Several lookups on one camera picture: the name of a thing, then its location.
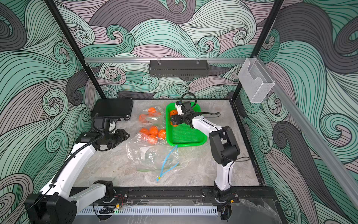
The white slotted cable duct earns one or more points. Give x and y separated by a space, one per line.
152 211

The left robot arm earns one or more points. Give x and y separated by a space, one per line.
54 204

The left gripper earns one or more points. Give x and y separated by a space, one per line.
122 137

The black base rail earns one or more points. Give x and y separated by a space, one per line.
201 194

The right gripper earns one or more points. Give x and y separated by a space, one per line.
177 116

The black case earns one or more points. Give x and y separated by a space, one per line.
115 108

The blue-zip clear bag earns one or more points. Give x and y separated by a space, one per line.
153 155

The black wall tray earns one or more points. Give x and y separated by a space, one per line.
178 68

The oranges in green-zip bag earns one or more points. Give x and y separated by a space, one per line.
153 135

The clear acrylic wall holder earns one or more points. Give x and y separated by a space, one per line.
256 80

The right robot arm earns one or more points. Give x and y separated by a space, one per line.
224 146

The orange taken out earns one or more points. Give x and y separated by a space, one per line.
173 112

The green plastic basket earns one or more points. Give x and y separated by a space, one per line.
182 135

